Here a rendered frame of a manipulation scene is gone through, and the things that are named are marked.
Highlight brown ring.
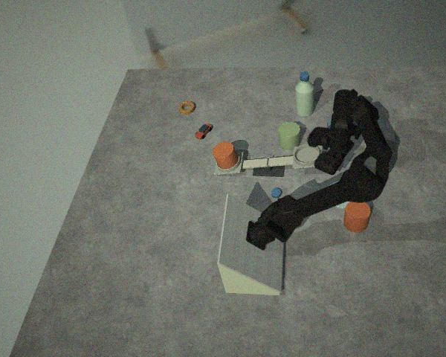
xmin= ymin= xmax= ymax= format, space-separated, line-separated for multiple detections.
xmin=178 ymin=101 xmax=195 ymax=115

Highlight orange cylinder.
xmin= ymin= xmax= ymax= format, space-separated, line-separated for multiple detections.
xmin=344 ymin=202 xmax=371 ymax=233
xmin=213 ymin=141 xmax=239 ymax=169

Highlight cream balance beam with round pans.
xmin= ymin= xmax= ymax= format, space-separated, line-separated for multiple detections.
xmin=214 ymin=144 xmax=322 ymax=177

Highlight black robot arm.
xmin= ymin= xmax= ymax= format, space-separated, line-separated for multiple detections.
xmin=246 ymin=89 xmax=392 ymax=251

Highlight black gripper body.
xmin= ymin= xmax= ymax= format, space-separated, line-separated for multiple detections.
xmin=314 ymin=124 xmax=361 ymax=175

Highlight blue cylinder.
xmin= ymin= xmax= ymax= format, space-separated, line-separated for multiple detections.
xmin=271 ymin=188 xmax=281 ymax=198

